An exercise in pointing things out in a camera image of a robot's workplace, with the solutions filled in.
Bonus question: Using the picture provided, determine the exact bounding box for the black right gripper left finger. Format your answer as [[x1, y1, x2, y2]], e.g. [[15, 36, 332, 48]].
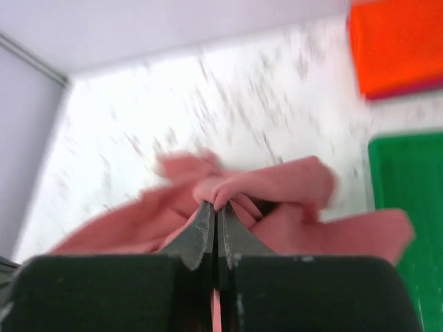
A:
[[1, 202, 215, 331]]

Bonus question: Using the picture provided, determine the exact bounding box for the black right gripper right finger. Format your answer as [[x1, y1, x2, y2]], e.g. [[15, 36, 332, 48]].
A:
[[217, 206, 422, 331]]

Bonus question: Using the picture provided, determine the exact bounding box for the pink t shirt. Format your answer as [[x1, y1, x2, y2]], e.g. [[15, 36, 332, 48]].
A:
[[49, 152, 414, 331]]

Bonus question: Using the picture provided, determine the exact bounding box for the green plastic tray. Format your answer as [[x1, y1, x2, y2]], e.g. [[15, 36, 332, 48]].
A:
[[368, 131, 442, 331]]

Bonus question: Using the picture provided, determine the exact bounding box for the folded magenta t shirt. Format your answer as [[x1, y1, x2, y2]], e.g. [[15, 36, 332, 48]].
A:
[[364, 76, 442, 101]]

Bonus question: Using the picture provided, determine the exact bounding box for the folded orange t shirt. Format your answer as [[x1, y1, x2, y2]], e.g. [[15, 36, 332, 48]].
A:
[[347, 1, 442, 96]]

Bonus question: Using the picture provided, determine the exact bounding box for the aluminium left corner post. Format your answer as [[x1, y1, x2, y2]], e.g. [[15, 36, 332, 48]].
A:
[[1, 31, 69, 86]]

